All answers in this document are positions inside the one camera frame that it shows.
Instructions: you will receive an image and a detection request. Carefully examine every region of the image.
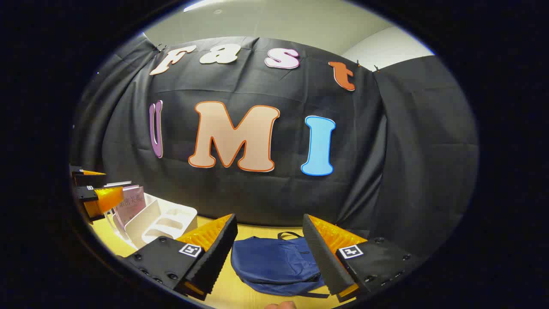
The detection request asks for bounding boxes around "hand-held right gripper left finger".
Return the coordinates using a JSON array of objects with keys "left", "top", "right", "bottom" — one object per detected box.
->
[{"left": 122, "top": 213, "right": 238, "bottom": 301}]

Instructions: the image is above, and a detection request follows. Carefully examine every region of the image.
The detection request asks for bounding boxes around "black backdrop cloth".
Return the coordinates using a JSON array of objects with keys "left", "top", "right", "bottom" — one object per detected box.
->
[{"left": 70, "top": 36, "right": 479, "bottom": 258}]

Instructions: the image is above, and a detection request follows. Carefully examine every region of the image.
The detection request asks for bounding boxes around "pink book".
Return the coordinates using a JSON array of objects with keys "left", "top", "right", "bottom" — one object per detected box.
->
[{"left": 112, "top": 185, "right": 147, "bottom": 230}]

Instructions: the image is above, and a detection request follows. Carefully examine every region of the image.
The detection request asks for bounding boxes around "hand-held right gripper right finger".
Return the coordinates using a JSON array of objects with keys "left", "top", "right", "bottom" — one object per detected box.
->
[{"left": 302, "top": 213, "right": 423, "bottom": 302}]

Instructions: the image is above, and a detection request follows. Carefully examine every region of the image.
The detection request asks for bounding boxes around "white bookshelf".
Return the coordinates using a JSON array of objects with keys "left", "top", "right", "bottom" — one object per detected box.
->
[{"left": 105, "top": 193, "right": 199, "bottom": 250}]

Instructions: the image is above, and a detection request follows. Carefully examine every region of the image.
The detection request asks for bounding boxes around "blue schoolbag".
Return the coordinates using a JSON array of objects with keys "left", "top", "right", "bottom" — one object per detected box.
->
[{"left": 231, "top": 232, "right": 332, "bottom": 299}]

